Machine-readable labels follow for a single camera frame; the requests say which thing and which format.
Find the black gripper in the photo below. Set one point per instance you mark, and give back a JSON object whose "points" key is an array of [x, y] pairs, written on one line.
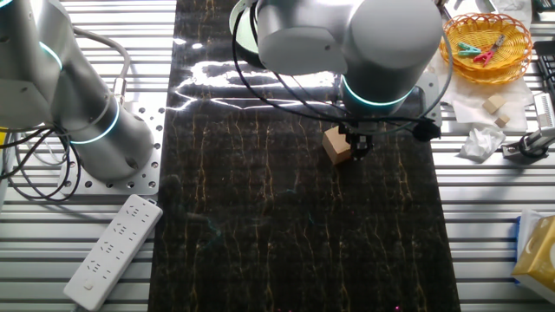
{"points": [[357, 131]]}

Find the large tan wooden block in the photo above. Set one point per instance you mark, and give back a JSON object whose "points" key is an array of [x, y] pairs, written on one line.
{"points": [[334, 147]]}

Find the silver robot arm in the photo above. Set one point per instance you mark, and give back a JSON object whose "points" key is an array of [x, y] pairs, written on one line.
{"points": [[86, 130]]}

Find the small pale wooden block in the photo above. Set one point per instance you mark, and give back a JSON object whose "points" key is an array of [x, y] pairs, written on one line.
{"points": [[494, 104]]}

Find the tiny pale wooden block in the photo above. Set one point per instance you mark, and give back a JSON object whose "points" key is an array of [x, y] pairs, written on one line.
{"points": [[502, 121]]}

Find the flat white paper sheet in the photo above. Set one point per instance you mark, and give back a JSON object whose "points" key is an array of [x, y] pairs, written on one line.
{"points": [[472, 113]]}

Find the crumpled white tissue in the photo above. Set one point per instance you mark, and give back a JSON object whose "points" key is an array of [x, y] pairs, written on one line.
{"points": [[481, 145]]}

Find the black marble pattern mat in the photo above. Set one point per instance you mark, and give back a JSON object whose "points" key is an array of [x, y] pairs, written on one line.
{"points": [[260, 216]]}

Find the green clothespin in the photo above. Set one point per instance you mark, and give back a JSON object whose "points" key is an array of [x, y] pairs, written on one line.
{"points": [[468, 51]]}

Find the red clothespin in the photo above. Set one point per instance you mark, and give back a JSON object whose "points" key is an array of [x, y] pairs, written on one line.
{"points": [[487, 56]]}

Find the pale green plate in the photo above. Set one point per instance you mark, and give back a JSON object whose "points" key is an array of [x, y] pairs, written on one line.
{"points": [[248, 26]]}

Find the orange wicker basket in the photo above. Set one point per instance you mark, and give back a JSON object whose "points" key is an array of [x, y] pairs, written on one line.
{"points": [[507, 65]]}

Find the gold tissue pack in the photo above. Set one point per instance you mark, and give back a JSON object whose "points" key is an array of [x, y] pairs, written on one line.
{"points": [[539, 255]]}

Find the plain white power strip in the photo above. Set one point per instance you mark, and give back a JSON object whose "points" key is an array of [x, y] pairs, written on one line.
{"points": [[112, 253]]}

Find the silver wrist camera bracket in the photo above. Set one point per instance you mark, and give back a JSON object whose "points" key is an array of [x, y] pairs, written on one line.
{"points": [[429, 99]]}

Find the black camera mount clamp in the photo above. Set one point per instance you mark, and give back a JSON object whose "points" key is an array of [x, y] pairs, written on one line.
{"points": [[531, 147]]}

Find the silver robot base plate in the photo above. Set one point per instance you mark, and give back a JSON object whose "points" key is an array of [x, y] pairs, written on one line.
{"points": [[143, 182]]}

